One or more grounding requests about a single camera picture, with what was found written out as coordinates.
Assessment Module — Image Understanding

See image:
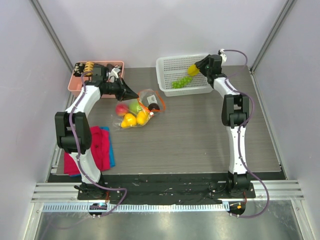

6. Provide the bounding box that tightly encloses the pink divided tray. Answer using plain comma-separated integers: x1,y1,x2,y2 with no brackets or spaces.
67,60,125,98

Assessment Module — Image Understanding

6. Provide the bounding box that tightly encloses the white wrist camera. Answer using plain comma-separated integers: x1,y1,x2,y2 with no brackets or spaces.
218,48,227,64
108,67,122,83

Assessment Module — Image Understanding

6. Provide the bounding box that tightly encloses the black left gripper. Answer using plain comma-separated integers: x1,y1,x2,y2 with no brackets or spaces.
103,76,139,102

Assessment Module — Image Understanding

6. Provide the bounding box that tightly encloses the red folded cloth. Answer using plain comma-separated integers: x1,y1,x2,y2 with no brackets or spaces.
63,126,110,177

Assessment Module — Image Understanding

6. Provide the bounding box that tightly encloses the clear zip top bag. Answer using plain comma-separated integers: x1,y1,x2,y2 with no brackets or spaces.
112,89,166,130

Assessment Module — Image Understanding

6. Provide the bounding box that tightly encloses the yellow lemon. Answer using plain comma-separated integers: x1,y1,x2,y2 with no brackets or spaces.
136,110,150,126

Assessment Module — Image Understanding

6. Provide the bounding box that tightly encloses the green apple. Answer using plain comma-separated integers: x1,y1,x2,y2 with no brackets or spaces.
129,99,143,115

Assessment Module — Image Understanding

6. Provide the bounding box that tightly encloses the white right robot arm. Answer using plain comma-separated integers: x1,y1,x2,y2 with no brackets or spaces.
195,50,251,198

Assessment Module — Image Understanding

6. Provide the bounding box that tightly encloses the dark brown plum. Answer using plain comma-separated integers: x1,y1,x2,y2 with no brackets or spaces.
148,103,160,112

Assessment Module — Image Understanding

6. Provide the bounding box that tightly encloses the yellow spiral pastry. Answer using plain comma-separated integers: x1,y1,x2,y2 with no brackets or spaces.
83,61,95,76

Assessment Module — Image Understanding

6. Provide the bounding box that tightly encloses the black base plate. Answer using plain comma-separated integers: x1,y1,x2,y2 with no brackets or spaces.
74,173,256,205

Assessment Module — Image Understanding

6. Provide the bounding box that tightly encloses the dark chocolate cake piece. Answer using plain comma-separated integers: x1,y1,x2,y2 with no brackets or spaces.
107,64,114,70

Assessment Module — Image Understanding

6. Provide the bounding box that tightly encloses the white perforated basket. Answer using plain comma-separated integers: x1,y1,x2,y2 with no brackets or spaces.
155,53,213,97

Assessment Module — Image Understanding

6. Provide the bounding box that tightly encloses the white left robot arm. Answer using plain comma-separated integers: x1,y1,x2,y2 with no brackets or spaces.
54,66,139,200

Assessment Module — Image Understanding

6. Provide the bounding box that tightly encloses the yellow pear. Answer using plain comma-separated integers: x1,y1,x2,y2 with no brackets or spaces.
120,113,137,128

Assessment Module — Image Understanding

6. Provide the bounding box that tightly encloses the yellow-green round fruit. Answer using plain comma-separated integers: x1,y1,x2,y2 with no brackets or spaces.
187,64,200,77

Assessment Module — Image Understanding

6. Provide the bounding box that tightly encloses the dark sushi roll left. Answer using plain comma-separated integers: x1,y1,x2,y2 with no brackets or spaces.
73,62,85,77

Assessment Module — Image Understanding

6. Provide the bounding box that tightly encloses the blue folded cloth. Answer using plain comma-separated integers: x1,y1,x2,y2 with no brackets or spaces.
99,126,116,168

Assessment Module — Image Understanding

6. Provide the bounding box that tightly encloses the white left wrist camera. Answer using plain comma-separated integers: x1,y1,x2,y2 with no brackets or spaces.
108,67,122,83

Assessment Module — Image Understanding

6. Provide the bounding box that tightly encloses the green grape bunch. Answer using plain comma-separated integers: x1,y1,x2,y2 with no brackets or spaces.
171,76,193,89

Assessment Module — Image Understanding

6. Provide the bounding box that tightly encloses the red apple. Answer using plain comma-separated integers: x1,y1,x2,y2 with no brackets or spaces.
115,103,129,117

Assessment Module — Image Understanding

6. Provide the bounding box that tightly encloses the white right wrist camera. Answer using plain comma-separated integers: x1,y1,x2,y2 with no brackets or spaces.
218,48,227,64

